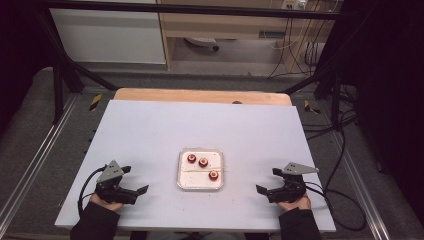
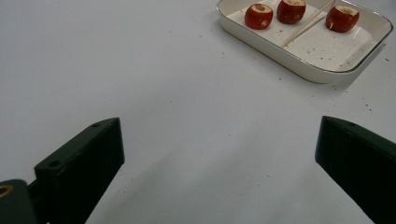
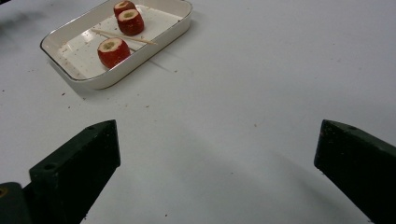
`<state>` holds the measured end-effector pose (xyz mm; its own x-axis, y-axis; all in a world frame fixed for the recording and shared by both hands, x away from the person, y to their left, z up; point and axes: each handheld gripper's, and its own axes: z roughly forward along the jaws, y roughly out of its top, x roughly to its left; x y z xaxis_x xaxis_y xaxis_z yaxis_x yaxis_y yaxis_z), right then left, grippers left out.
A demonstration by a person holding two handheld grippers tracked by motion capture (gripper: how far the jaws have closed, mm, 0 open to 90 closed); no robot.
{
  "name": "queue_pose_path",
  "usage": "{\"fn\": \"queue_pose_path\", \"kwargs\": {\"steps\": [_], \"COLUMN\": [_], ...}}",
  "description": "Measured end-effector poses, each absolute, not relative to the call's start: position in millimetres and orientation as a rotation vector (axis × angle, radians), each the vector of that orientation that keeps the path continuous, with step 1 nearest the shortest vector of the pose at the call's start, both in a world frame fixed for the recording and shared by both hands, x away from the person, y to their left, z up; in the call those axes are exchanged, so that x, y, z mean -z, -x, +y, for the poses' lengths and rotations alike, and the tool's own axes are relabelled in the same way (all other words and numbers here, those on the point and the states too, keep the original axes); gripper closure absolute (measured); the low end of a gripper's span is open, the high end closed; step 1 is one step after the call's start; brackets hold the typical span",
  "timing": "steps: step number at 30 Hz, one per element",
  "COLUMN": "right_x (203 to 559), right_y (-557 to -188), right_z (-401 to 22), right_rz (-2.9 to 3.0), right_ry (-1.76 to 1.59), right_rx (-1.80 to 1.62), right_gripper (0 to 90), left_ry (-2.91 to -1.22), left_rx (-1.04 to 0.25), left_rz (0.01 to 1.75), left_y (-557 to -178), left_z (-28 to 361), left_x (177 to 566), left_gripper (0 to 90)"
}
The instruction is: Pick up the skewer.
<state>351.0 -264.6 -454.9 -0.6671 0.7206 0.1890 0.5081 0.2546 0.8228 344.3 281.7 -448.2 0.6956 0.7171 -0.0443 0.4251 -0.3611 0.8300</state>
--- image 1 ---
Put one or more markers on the white power strip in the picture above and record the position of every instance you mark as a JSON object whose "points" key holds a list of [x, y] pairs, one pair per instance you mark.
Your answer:
{"points": [[293, 4]]}

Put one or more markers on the person's right hand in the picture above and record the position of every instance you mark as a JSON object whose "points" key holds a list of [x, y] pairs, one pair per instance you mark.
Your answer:
{"points": [[298, 205]]}

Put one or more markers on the person's left hand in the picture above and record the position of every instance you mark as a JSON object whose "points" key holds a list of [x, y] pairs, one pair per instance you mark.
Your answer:
{"points": [[105, 205]]}

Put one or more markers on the wooden table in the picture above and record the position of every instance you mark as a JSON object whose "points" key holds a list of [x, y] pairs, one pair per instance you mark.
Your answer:
{"points": [[200, 96]]}

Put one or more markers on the white chair base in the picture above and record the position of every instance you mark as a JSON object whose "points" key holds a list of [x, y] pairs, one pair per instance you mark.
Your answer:
{"points": [[201, 41]]}

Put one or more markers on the black metal frame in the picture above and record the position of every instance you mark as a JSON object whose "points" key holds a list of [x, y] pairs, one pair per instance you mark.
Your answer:
{"points": [[60, 76]]}

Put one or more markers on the wooden desk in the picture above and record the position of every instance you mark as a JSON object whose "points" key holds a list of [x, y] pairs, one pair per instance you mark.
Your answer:
{"points": [[226, 26]]}

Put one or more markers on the aluminium rail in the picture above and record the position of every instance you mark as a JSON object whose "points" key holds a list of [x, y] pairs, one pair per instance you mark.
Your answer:
{"points": [[361, 186], [36, 156]]}

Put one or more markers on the white cabinet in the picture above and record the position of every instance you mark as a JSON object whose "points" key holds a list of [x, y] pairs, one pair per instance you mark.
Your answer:
{"points": [[106, 36]]}

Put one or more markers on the square metal tray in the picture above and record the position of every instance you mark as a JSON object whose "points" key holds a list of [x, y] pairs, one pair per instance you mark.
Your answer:
{"points": [[196, 181]]}

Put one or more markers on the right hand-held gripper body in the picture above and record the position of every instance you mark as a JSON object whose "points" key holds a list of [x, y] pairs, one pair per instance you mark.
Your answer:
{"points": [[291, 190]]}

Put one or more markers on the white table board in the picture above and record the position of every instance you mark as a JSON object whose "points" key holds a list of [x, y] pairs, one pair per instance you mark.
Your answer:
{"points": [[160, 133]]}

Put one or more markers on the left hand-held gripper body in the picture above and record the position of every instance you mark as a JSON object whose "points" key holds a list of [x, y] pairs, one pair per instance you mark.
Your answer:
{"points": [[111, 186]]}

